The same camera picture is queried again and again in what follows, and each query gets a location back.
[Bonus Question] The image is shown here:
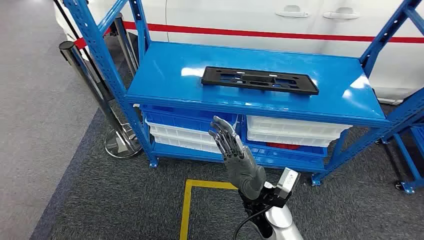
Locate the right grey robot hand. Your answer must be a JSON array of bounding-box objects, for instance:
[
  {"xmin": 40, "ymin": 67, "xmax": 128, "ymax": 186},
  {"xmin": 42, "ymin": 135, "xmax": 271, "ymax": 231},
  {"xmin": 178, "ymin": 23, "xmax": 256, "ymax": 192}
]
[{"xmin": 208, "ymin": 115, "xmax": 268, "ymax": 201}]

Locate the black plastic car part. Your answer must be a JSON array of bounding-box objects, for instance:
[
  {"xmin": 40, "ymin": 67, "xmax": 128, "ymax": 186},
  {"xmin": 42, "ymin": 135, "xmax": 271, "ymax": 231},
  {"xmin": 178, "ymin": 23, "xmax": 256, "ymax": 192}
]
[{"xmin": 201, "ymin": 66, "xmax": 320, "ymax": 96}]

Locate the blue metal shelf rack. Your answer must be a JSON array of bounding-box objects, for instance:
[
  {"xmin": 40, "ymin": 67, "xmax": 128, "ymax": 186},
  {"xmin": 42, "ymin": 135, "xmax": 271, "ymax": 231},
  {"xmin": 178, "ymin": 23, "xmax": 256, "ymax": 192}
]
[{"xmin": 62, "ymin": 0, "xmax": 424, "ymax": 187}]

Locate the red plastic item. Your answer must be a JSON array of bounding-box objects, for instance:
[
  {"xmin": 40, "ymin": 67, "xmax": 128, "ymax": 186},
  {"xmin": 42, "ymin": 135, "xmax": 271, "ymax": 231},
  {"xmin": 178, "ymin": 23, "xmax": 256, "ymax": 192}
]
[{"xmin": 266, "ymin": 142, "xmax": 302, "ymax": 151}]

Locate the red barrier belt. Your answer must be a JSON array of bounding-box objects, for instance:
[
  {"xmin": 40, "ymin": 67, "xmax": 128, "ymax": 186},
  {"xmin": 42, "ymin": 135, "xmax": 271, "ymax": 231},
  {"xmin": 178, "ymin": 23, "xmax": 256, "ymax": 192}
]
[
  {"xmin": 122, "ymin": 20, "xmax": 424, "ymax": 45},
  {"xmin": 73, "ymin": 27, "xmax": 113, "ymax": 51}
]

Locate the white car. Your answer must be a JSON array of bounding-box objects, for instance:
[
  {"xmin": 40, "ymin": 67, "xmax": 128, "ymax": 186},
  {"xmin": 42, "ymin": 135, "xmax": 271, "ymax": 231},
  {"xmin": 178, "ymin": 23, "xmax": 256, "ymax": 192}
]
[{"xmin": 54, "ymin": 0, "xmax": 424, "ymax": 106}]

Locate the blue wheeled rack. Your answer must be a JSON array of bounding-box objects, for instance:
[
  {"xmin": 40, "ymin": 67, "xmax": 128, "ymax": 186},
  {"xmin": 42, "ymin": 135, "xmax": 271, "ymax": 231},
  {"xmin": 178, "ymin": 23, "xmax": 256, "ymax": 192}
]
[{"xmin": 375, "ymin": 122, "xmax": 424, "ymax": 195}]

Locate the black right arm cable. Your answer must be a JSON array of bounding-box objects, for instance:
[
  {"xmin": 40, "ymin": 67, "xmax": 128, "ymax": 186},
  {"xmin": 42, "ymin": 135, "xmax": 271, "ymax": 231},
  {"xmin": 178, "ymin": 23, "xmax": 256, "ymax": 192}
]
[{"xmin": 232, "ymin": 205, "xmax": 271, "ymax": 240}]

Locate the chrome stanchion post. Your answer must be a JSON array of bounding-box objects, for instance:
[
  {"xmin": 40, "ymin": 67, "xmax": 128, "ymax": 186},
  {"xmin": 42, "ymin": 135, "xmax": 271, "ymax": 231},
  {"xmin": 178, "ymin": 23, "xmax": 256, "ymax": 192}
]
[
  {"xmin": 58, "ymin": 40, "xmax": 144, "ymax": 160},
  {"xmin": 110, "ymin": 13, "xmax": 140, "ymax": 78}
]

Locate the white car door handle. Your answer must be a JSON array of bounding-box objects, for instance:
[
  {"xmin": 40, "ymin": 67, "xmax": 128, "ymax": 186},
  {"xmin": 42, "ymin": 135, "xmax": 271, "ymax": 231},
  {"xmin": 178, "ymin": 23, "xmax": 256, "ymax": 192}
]
[
  {"xmin": 322, "ymin": 7, "xmax": 361, "ymax": 20},
  {"xmin": 275, "ymin": 4, "xmax": 310, "ymax": 19}
]

